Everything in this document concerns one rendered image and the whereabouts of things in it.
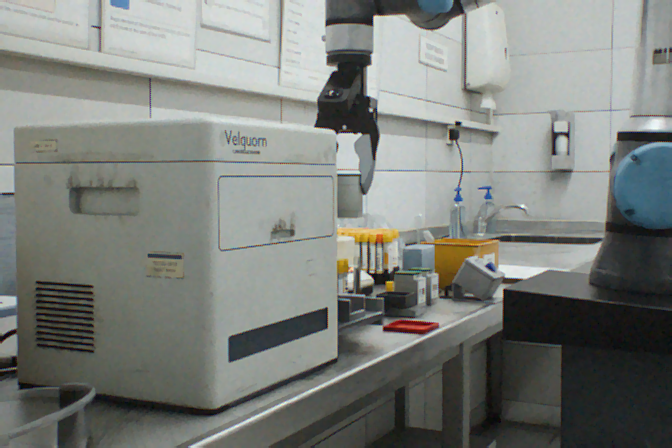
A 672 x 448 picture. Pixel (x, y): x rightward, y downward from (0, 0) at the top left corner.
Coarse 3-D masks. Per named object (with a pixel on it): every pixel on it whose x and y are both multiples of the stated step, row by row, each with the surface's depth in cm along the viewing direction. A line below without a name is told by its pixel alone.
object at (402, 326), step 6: (390, 324) 133; (396, 324) 135; (402, 324) 135; (408, 324) 135; (414, 324) 135; (420, 324) 135; (426, 324) 134; (432, 324) 132; (438, 324) 134; (384, 330) 131; (390, 330) 130; (396, 330) 130; (402, 330) 129; (408, 330) 129; (414, 330) 129; (420, 330) 128; (426, 330) 129; (432, 330) 131
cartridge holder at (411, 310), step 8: (376, 296) 146; (384, 296) 145; (392, 296) 144; (400, 296) 144; (408, 296) 145; (384, 304) 145; (392, 304) 144; (400, 304) 144; (408, 304) 145; (384, 312) 145; (392, 312) 144; (400, 312) 144; (408, 312) 143; (416, 312) 143; (424, 312) 147
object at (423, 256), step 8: (408, 248) 164; (416, 248) 164; (424, 248) 165; (432, 248) 171; (408, 256) 164; (416, 256) 163; (424, 256) 165; (432, 256) 171; (408, 264) 164; (416, 264) 163; (424, 264) 165; (432, 264) 171
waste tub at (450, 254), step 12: (444, 240) 190; (456, 240) 189; (468, 240) 187; (480, 240) 186; (492, 240) 185; (444, 252) 177; (456, 252) 175; (468, 252) 174; (480, 252) 174; (492, 252) 181; (444, 264) 177; (456, 264) 176; (444, 276) 177
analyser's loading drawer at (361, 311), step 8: (344, 296) 121; (352, 296) 120; (360, 296) 120; (344, 304) 116; (352, 304) 120; (360, 304) 120; (368, 304) 125; (376, 304) 124; (344, 312) 116; (352, 312) 120; (360, 312) 118; (368, 312) 124; (376, 312) 124; (344, 320) 116; (352, 320) 116; (360, 320) 117; (368, 320) 120; (376, 320) 123; (344, 328) 113; (352, 328) 116
